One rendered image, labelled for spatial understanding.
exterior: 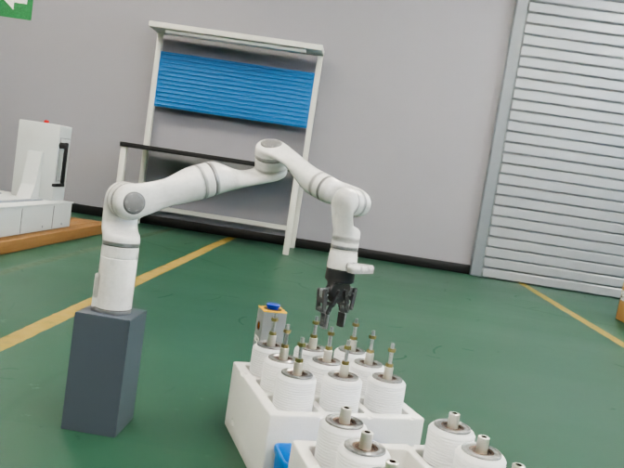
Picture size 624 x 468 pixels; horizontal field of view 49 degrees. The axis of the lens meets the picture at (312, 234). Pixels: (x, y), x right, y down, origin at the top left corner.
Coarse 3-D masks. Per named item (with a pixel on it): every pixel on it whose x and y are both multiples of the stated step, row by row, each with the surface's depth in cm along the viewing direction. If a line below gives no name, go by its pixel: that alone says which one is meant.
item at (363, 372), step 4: (352, 364) 177; (356, 364) 176; (352, 368) 176; (356, 368) 175; (360, 368) 175; (364, 368) 174; (368, 368) 174; (372, 368) 175; (380, 368) 176; (356, 372) 175; (360, 372) 174; (364, 372) 174; (368, 372) 174; (372, 372) 174; (360, 376) 174; (364, 376) 174; (368, 376) 174; (364, 380) 174; (364, 384) 174; (364, 388) 174; (364, 392) 174
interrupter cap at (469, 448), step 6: (462, 444) 129; (468, 444) 130; (474, 444) 130; (462, 450) 127; (468, 450) 127; (474, 450) 128; (492, 450) 129; (498, 450) 129; (474, 456) 125; (480, 456) 125; (486, 456) 125; (492, 456) 126; (498, 456) 126
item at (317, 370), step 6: (312, 360) 173; (312, 366) 171; (318, 366) 170; (324, 366) 170; (330, 366) 171; (336, 366) 171; (312, 372) 171; (318, 372) 170; (324, 372) 170; (318, 378) 170; (318, 384) 170; (318, 390) 170
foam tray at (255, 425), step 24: (240, 384) 176; (240, 408) 174; (264, 408) 155; (312, 408) 161; (360, 408) 164; (408, 408) 169; (240, 432) 171; (264, 432) 153; (288, 432) 152; (312, 432) 154; (384, 432) 160; (408, 432) 162; (264, 456) 151
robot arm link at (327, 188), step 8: (328, 176) 175; (320, 184) 173; (328, 184) 173; (336, 184) 174; (344, 184) 175; (320, 192) 173; (328, 192) 173; (360, 192) 170; (320, 200) 175; (328, 200) 174; (360, 200) 168; (368, 200) 171; (360, 208) 169; (368, 208) 171
